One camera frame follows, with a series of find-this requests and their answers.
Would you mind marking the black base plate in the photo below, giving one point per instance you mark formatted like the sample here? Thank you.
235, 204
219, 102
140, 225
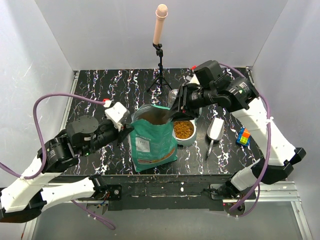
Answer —
160, 192

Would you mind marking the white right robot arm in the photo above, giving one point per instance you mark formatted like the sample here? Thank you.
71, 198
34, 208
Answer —
279, 155

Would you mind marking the silver metal scoop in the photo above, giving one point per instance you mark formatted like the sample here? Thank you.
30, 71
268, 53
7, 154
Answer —
215, 133

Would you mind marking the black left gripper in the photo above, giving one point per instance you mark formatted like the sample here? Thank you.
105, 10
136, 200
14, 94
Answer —
121, 131

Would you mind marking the beige microphone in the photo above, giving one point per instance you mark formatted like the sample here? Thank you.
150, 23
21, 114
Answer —
161, 13

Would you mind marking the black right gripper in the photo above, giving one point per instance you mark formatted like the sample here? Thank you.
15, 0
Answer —
181, 113

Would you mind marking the blue yellow small toy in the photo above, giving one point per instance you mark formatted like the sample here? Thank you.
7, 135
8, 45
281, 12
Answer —
243, 138

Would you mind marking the black tripod stand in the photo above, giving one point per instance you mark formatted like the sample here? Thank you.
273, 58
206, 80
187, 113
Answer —
160, 78

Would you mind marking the teal double pet bowl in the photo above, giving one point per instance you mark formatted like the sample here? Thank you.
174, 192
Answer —
185, 132

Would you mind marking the green pet food bag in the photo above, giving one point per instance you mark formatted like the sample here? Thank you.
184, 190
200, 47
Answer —
152, 141

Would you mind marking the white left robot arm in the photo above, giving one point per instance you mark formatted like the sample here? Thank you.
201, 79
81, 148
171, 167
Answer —
26, 199

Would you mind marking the aluminium rail frame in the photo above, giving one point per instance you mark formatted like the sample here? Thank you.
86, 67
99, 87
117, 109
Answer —
276, 215

